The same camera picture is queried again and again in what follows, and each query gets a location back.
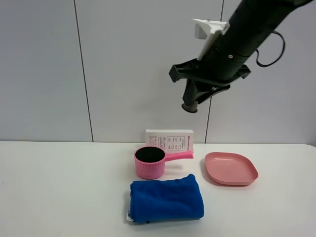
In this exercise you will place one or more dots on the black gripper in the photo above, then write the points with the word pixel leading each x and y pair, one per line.
pixel 219 66

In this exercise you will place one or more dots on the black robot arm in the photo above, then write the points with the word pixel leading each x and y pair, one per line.
pixel 228 45

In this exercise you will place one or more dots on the white printed box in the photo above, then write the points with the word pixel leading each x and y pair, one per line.
pixel 170 140

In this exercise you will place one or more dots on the pink square plate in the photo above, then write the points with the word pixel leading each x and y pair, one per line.
pixel 230 169

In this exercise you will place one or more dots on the blue folded towel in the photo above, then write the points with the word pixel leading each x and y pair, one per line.
pixel 156 200

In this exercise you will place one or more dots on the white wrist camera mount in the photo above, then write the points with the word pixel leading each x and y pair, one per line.
pixel 209 31

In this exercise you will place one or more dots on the pink saucepan with handle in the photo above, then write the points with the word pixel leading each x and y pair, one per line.
pixel 150 161

